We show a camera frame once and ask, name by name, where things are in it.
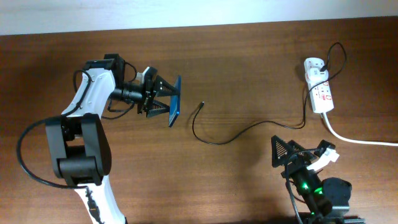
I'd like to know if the white power strip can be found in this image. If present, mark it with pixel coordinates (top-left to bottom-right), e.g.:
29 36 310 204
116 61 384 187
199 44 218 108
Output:
303 57 334 114

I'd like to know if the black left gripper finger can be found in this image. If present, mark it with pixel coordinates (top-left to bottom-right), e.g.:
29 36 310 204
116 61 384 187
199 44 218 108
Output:
154 75 180 95
146 100 170 118

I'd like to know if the white charger plug adapter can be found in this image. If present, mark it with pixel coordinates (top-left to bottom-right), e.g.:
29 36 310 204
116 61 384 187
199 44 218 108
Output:
305 67 329 83

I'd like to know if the blue Galaxy smartphone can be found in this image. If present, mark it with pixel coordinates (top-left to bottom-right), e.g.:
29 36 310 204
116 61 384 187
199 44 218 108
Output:
169 75 182 128

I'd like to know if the white power strip cord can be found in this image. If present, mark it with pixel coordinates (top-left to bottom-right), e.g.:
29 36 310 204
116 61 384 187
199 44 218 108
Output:
322 112 398 147

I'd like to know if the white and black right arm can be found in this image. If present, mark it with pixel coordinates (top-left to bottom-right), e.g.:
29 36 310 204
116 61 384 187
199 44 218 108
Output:
271 135 366 224

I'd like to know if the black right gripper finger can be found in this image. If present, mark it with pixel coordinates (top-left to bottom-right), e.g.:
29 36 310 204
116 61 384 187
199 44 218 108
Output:
271 135 294 168
309 140 336 156

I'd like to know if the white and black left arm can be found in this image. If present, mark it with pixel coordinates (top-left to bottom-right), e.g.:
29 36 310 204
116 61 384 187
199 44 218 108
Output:
45 54 182 223

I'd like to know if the black USB charging cable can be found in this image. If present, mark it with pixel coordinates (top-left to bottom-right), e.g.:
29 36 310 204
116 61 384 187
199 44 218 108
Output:
192 42 348 146

